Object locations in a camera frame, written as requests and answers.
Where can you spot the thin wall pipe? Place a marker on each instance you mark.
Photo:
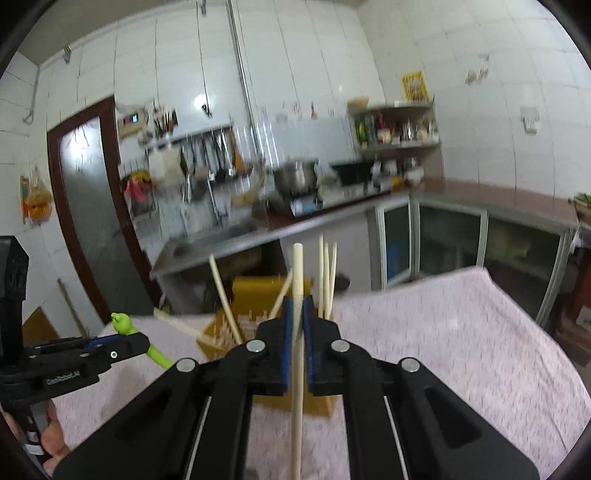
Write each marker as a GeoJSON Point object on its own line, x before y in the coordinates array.
{"type": "Point", "coordinates": [34, 92]}

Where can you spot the cutlery cup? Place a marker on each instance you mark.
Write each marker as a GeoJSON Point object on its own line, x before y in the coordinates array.
{"type": "Point", "coordinates": [165, 121]}

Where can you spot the yellow wall poster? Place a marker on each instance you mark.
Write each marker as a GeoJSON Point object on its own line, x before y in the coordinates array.
{"type": "Point", "coordinates": [415, 86]}

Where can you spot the wooden stick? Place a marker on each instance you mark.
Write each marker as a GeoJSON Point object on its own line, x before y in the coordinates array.
{"type": "Point", "coordinates": [69, 302]}

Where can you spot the kitchen counter with cabinets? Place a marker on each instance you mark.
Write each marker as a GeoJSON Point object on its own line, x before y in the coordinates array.
{"type": "Point", "coordinates": [485, 194]}

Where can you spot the steel faucet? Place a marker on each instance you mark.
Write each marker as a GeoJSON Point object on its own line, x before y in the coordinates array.
{"type": "Point", "coordinates": [217, 207]}

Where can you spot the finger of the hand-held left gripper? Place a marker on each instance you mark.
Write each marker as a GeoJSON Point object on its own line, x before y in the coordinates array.
{"type": "Point", "coordinates": [108, 340]}
{"type": "Point", "coordinates": [134, 347]}

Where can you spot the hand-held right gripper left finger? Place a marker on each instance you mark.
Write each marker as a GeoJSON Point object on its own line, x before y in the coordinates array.
{"type": "Point", "coordinates": [287, 332]}

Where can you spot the person's left hand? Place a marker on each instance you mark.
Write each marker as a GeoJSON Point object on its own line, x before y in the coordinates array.
{"type": "Point", "coordinates": [55, 438]}

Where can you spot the wall hooks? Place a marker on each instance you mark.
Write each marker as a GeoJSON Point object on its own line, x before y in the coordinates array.
{"type": "Point", "coordinates": [478, 71]}

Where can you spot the steel pot with lid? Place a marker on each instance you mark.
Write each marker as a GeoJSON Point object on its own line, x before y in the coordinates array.
{"type": "Point", "coordinates": [295, 177]}

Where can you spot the brown wooden board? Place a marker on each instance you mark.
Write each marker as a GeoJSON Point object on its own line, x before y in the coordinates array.
{"type": "Point", "coordinates": [39, 327]}

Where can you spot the wall utensil rack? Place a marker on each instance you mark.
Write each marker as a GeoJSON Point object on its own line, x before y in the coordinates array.
{"type": "Point", "coordinates": [194, 136]}

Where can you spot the green vegetables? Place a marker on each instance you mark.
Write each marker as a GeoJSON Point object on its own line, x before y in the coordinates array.
{"type": "Point", "coordinates": [582, 198]}

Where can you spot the steel sink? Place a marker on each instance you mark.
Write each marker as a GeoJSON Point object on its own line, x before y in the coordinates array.
{"type": "Point", "coordinates": [217, 237]}

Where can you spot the yellow slotted utensil holder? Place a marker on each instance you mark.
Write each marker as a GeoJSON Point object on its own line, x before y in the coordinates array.
{"type": "Point", "coordinates": [251, 295]}

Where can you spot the white wall controller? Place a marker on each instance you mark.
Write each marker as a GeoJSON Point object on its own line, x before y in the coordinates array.
{"type": "Point", "coordinates": [131, 121]}

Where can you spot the metal wall pipe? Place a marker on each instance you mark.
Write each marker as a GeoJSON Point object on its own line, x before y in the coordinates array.
{"type": "Point", "coordinates": [240, 60]}

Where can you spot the wooden chopstick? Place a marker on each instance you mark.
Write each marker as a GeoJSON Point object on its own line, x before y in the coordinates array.
{"type": "Point", "coordinates": [333, 272]}
{"type": "Point", "coordinates": [321, 267]}
{"type": "Point", "coordinates": [178, 324]}
{"type": "Point", "coordinates": [221, 290]}
{"type": "Point", "coordinates": [282, 293]}
{"type": "Point", "coordinates": [298, 277]}

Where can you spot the white corner shelf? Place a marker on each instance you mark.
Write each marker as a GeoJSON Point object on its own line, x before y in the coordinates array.
{"type": "Point", "coordinates": [397, 146]}

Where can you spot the white hanging cloth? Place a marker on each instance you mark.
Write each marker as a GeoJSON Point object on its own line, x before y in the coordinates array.
{"type": "Point", "coordinates": [164, 164]}

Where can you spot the red and yellow hanging bag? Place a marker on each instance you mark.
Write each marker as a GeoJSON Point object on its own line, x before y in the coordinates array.
{"type": "Point", "coordinates": [137, 189]}

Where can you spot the wooden frosted glass door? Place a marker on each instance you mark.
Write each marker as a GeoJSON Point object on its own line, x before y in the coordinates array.
{"type": "Point", "coordinates": [92, 207]}

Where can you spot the white wall socket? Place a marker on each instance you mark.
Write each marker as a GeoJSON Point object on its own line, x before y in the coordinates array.
{"type": "Point", "coordinates": [530, 120]}

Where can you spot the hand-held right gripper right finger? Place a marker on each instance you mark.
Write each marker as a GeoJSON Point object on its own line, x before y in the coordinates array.
{"type": "Point", "coordinates": [308, 337]}

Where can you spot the plastic bag of oranges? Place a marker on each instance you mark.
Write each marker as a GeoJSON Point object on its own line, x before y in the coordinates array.
{"type": "Point", "coordinates": [37, 203]}

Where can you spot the row of condiment bottles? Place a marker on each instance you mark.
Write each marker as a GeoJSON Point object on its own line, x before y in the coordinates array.
{"type": "Point", "coordinates": [392, 129]}

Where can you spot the stack of dishes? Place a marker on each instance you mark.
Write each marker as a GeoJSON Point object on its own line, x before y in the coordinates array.
{"type": "Point", "coordinates": [399, 170]}

